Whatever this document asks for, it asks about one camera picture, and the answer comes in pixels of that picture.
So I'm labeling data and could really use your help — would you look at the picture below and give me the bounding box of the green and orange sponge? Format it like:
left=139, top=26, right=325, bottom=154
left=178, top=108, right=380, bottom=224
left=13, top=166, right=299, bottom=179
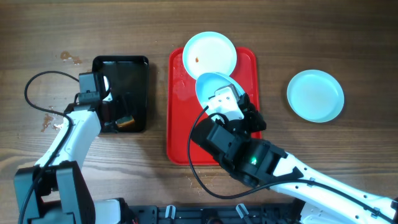
left=116, top=116, right=135, bottom=128

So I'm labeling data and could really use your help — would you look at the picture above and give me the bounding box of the light blue plate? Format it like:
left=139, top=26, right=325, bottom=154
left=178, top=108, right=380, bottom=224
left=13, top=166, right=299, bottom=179
left=182, top=31, right=238, bottom=80
left=286, top=70, right=345, bottom=123
left=195, top=73, right=245, bottom=108

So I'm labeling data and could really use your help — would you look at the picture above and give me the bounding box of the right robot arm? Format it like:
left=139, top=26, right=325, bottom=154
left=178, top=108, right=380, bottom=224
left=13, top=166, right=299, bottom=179
left=188, top=93, right=397, bottom=223

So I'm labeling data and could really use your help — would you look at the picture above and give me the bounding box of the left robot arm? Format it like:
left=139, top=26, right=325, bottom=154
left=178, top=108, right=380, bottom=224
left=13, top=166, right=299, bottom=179
left=14, top=73, right=138, bottom=223

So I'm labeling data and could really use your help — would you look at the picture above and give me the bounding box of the black rectangular water tray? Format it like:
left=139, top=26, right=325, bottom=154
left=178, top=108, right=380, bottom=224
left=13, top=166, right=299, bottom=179
left=92, top=55, right=149, bottom=133

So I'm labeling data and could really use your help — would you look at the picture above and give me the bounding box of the red plastic tray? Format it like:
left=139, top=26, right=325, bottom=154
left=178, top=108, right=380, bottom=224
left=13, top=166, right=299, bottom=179
left=166, top=47, right=260, bottom=166

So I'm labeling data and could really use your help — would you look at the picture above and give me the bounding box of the left black cable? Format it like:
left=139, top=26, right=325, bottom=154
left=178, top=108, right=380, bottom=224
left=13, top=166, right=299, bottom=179
left=17, top=70, right=81, bottom=224

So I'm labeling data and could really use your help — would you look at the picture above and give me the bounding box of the black cable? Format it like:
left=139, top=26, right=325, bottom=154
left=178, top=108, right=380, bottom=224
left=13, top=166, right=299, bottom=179
left=186, top=105, right=396, bottom=223
left=17, top=70, right=81, bottom=224

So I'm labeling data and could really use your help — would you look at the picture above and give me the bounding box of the right black cable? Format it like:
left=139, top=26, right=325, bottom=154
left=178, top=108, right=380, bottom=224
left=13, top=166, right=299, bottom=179
left=186, top=105, right=396, bottom=223

